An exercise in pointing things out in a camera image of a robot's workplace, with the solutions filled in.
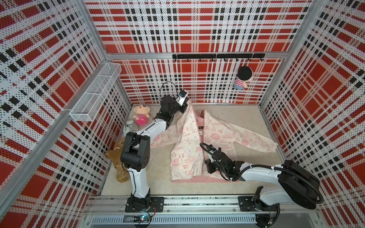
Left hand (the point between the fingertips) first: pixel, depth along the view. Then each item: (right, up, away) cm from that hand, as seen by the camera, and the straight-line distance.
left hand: (188, 96), depth 89 cm
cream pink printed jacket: (+2, -21, -1) cm, 22 cm away
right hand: (+12, -41, -3) cm, 43 cm away
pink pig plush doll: (-36, -11, +18) cm, 42 cm away
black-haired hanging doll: (+40, +17, +9) cm, 44 cm away
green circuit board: (-21, -64, -20) cm, 70 cm away
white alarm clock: (-41, -20, +3) cm, 46 cm away
